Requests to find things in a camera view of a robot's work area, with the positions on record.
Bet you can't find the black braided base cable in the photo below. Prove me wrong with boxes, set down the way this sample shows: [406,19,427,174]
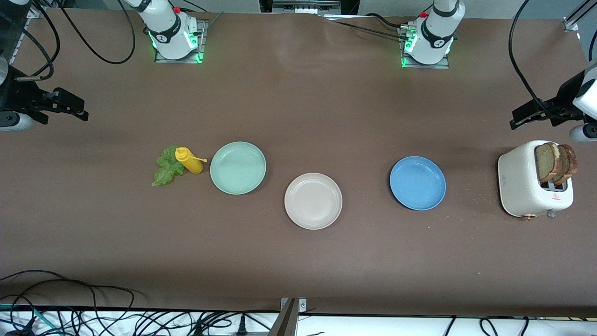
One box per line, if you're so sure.
[322,13,412,41]

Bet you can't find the green lettuce leaf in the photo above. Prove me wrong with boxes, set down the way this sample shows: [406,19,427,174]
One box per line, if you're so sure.
[152,146,186,187]

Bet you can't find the black device with rail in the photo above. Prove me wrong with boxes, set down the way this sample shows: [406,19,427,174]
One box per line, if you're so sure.
[259,0,361,15]

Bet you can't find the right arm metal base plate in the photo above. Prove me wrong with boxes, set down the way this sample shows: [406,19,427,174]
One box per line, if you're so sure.
[154,19,207,64]

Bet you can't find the yellow mustard squeeze bottle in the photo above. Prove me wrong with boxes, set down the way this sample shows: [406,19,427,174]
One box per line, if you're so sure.
[175,147,208,175]

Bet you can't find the brown bread slice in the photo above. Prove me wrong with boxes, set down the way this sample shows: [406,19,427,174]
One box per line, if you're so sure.
[535,143,560,183]
[555,144,579,186]

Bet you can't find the black looping cable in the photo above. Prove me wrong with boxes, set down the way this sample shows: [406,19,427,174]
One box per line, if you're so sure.
[0,270,137,323]

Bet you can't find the aluminium frame profile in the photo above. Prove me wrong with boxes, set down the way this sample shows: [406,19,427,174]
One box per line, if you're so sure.
[562,0,597,32]

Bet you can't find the beige plate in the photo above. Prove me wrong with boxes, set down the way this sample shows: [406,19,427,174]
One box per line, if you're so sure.
[284,173,343,230]

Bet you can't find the mint green plate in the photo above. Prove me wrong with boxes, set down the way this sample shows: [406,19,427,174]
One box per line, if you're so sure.
[210,141,267,195]

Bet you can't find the teal cable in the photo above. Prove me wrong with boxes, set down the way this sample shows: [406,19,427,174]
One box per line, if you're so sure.
[0,303,62,336]

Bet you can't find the grey metal bracket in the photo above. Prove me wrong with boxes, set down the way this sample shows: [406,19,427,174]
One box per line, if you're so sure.
[268,297,307,336]

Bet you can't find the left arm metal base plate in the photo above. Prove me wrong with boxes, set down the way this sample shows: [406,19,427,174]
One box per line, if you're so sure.
[399,26,451,70]

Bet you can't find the blue plate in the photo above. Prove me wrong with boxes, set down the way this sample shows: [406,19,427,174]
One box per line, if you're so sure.
[389,156,447,211]

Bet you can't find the cream white toaster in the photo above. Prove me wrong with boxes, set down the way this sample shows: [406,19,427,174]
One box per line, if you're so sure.
[498,140,574,220]

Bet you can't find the tangled black cables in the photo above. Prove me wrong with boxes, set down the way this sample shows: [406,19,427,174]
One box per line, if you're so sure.
[61,308,280,336]

